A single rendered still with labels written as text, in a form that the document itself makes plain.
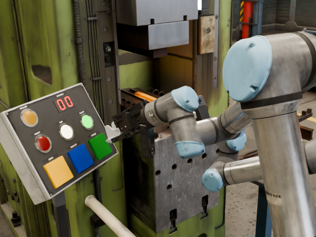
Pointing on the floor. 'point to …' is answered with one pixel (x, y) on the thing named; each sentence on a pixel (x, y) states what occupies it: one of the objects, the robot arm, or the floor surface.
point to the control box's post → (60, 215)
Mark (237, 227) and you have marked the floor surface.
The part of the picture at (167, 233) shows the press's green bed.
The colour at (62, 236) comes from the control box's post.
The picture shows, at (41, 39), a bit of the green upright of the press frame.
